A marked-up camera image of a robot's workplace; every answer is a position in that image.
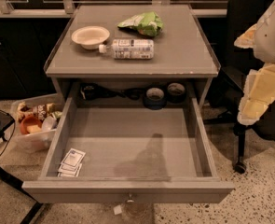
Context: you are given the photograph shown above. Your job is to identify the grey drawer cabinet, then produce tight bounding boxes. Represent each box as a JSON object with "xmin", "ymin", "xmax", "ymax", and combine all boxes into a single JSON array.
[{"xmin": 46, "ymin": 5, "xmax": 219, "ymax": 105}]

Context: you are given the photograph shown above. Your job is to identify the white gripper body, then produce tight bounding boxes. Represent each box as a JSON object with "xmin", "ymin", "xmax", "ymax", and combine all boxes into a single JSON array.
[{"xmin": 254, "ymin": 4, "xmax": 275, "ymax": 63}]

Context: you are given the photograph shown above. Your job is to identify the blue tape roll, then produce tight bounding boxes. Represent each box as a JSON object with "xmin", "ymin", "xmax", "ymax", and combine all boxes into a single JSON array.
[{"xmin": 143, "ymin": 87, "xmax": 167, "ymax": 110}]

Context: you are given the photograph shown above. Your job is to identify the orange bowl in bin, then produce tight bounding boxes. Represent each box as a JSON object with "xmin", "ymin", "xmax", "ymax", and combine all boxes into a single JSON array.
[{"xmin": 20, "ymin": 116, "xmax": 42, "ymax": 134}]

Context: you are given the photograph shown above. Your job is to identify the green chip bag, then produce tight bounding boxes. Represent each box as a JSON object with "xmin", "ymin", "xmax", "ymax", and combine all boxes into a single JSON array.
[{"xmin": 117, "ymin": 11, "xmax": 164, "ymax": 37}]

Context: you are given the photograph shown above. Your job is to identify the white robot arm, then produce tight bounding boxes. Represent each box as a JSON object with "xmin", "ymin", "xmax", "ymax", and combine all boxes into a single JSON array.
[{"xmin": 234, "ymin": 0, "xmax": 275, "ymax": 126}]

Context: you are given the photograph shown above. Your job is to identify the black office chair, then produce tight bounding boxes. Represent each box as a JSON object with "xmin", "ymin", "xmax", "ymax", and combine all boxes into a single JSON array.
[{"xmin": 207, "ymin": 0, "xmax": 275, "ymax": 174}]

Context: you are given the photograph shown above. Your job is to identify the white bowl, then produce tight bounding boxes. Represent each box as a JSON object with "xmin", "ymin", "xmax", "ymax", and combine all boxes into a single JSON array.
[{"xmin": 71, "ymin": 26, "xmax": 110, "ymax": 49}]

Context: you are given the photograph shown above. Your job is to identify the clear plastic storage bin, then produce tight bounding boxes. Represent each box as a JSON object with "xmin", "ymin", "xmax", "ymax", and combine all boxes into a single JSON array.
[{"xmin": 10, "ymin": 93, "xmax": 64, "ymax": 153}]

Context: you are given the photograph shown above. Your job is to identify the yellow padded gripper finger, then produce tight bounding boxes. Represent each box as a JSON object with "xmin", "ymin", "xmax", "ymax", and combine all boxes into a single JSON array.
[
  {"xmin": 234, "ymin": 24, "xmax": 256, "ymax": 49},
  {"xmin": 237, "ymin": 63, "xmax": 275, "ymax": 125}
]

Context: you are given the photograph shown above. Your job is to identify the black cable bundle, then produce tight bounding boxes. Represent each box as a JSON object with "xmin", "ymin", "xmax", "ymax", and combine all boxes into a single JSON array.
[{"xmin": 79, "ymin": 83, "xmax": 144, "ymax": 101}]

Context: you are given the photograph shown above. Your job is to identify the black tape roll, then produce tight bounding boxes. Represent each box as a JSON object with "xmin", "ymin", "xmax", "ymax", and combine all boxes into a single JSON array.
[{"xmin": 167, "ymin": 82, "xmax": 186, "ymax": 104}]

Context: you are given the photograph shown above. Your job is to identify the white paper packets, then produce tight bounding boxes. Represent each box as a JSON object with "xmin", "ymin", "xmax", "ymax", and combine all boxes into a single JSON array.
[{"xmin": 58, "ymin": 148, "xmax": 86, "ymax": 177}]

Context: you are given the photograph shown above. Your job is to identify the clear plastic bottle blue label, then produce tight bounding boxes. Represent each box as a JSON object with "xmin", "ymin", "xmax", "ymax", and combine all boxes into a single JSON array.
[{"xmin": 99, "ymin": 38, "xmax": 154, "ymax": 60}]

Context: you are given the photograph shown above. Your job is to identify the open grey top drawer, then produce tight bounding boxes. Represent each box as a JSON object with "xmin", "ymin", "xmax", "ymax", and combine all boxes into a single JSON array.
[{"xmin": 23, "ymin": 86, "xmax": 234, "ymax": 203}]

